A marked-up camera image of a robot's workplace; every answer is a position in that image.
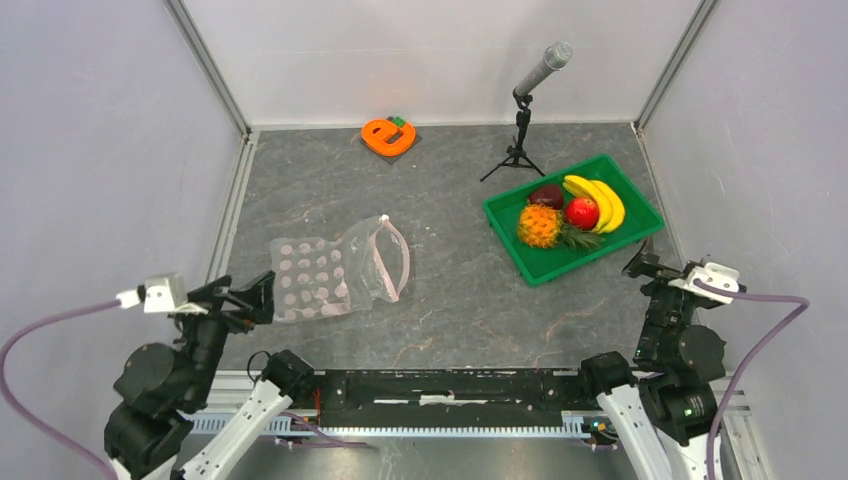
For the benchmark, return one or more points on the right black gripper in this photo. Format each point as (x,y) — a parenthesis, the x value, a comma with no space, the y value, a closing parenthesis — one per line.
(648,257)

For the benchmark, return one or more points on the clear zip top bag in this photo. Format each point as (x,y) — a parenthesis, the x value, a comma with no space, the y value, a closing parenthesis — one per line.
(317,278)

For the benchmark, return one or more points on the green plastic tray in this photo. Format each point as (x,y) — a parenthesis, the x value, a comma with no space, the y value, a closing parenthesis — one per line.
(538,265)

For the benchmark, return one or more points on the dark red fake fruit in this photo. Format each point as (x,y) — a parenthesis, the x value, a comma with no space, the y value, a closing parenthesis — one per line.
(549,195)

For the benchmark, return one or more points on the black microphone tripod stand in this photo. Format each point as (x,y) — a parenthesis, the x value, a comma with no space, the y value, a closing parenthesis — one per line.
(517,157)

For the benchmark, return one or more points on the yellow fake banana bunch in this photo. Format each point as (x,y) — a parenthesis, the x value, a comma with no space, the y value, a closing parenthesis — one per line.
(612,209)

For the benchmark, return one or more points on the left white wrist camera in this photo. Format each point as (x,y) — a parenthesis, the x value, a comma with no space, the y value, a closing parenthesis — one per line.
(163,294)

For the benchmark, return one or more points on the orange fake fruit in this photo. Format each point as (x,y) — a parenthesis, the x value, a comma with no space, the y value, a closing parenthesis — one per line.
(543,227)

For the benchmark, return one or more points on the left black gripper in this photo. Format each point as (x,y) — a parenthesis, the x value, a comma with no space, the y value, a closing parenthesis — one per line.
(258,299)

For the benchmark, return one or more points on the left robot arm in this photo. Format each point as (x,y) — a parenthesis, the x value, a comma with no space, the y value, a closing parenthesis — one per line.
(161,385)

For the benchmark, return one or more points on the red fake strawberry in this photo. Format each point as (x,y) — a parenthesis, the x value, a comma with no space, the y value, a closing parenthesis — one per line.
(582,213)

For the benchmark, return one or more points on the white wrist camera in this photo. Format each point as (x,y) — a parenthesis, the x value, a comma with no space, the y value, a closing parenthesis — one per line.
(163,294)
(709,280)

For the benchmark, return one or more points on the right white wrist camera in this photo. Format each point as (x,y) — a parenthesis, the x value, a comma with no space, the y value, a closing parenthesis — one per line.
(709,280)

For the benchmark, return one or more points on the white cable chain strip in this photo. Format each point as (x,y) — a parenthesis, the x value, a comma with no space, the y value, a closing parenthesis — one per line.
(283,426)

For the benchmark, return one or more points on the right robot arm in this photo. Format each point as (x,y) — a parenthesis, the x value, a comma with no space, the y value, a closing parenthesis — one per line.
(660,402)

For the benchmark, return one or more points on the grey microphone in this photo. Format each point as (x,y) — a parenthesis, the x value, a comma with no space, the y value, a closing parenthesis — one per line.
(554,59)

